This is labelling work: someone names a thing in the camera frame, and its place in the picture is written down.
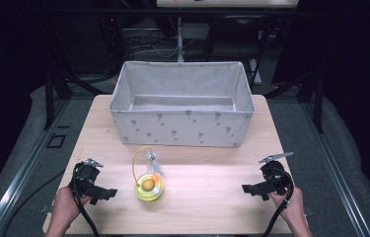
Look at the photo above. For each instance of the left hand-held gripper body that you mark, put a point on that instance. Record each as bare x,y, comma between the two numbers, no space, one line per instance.
86,177

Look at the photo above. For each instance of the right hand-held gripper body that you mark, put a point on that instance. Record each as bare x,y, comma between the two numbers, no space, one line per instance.
274,176

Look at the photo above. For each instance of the yellow feather cat toy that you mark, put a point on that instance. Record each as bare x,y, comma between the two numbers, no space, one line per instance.
148,191

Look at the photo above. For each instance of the grey printed fabric storage box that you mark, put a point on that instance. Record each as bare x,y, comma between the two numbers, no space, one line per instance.
182,128

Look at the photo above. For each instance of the person's left hand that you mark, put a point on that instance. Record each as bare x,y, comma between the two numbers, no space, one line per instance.
66,207

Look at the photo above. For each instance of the person's right hand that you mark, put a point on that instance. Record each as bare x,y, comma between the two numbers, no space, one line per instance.
291,205

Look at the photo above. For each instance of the black metal stand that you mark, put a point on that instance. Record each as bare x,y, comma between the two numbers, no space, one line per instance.
50,98
317,98

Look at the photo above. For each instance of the black office chair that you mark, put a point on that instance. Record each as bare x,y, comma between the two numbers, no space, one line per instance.
233,46

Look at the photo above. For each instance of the white table leg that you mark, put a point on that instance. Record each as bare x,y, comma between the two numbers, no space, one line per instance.
180,39

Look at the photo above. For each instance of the aluminium floor rail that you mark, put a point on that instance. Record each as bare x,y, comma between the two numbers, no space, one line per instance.
337,177
18,174

